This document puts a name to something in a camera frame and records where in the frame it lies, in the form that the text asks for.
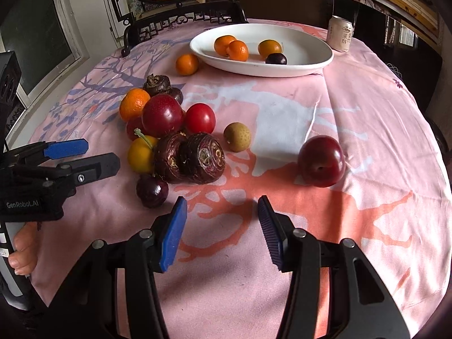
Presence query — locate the dark cherry with stem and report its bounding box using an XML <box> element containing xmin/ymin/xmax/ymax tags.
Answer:
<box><xmin>265</xmin><ymin>52</ymin><xmax>287</xmax><ymax>65</ymax></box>

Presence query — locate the small orange tangerine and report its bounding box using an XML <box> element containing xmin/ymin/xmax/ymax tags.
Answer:
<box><xmin>226</xmin><ymin>40</ymin><xmax>249</xmax><ymax>62</ymax></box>

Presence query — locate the person's left hand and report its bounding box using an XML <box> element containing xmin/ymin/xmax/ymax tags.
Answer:
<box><xmin>8</xmin><ymin>222</ymin><xmax>39</xmax><ymax>276</ymax></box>

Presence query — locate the yellow cherry tomato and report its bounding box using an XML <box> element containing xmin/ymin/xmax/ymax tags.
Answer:
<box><xmin>127</xmin><ymin>136</ymin><xmax>158</xmax><ymax>174</ymax></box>

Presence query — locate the dark cherry near gripper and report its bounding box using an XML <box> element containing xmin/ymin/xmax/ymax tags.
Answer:
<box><xmin>136</xmin><ymin>175</ymin><xmax>169</xmax><ymax>209</ymax></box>

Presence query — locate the small red fruit hidden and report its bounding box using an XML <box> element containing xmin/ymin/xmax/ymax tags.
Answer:
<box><xmin>126</xmin><ymin>117</ymin><xmax>145</xmax><ymax>141</ymax></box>

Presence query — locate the orange tangerine in pile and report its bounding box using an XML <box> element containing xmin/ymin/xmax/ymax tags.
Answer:
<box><xmin>119</xmin><ymin>88</ymin><xmax>150</xmax><ymax>123</ymax></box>

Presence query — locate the large dark red plum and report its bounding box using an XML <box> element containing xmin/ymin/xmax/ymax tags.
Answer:
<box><xmin>297</xmin><ymin>136</ymin><xmax>345</xmax><ymax>188</ymax></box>

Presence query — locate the dark red plum in pile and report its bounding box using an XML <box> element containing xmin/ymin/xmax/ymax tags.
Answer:
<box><xmin>142</xmin><ymin>94</ymin><xmax>184</xmax><ymax>138</ymax></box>

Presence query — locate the pink patterned tablecloth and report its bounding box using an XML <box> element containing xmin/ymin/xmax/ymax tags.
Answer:
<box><xmin>32</xmin><ymin>21</ymin><xmax>451</xmax><ymax>338</ymax></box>

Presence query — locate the brown longan fruit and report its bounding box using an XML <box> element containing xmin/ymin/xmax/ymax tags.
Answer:
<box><xmin>223</xmin><ymin>123</ymin><xmax>251</xmax><ymax>152</ymax></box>

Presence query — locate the white framed window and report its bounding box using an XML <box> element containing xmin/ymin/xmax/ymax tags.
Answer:
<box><xmin>1</xmin><ymin>0</ymin><xmax>89</xmax><ymax>109</ymax></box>

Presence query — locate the bright red cherry tomato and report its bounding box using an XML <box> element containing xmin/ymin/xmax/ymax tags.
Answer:
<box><xmin>184</xmin><ymin>103</ymin><xmax>216</xmax><ymax>135</ymax></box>

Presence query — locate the orange tangerine beside plate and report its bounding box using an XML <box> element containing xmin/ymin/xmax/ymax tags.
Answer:
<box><xmin>175</xmin><ymin>54</ymin><xmax>199</xmax><ymax>76</ymax></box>

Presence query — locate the orange tangerine in plate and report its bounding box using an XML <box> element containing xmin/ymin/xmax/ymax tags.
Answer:
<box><xmin>214</xmin><ymin>35</ymin><xmax>236</xmax><ymax>57</ymax></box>

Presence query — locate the white oval plate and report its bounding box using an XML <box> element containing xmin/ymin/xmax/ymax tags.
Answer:
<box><xmin>190</xmin><ymin>23</ymin><xmax>333</xmax><ymax>78</ymax></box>

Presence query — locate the yellow-orange fruit in plate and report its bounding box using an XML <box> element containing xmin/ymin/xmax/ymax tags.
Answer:
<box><xmin>257</xmin><ymin>39</ymin><xmax>283</xmax><ymax>60</ymax></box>

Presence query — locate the black carved screen stand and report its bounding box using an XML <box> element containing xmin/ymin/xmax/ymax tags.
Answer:
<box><xmin>110</xmin><ymin>0</ymin><xmax>247</xmax><ymax>57</ymax></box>

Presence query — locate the pale drink can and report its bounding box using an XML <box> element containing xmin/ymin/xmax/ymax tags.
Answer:
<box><xmin>326</xmin><ymin>15</ymin><xmax>354</xmax><ymax>52</ymax></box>

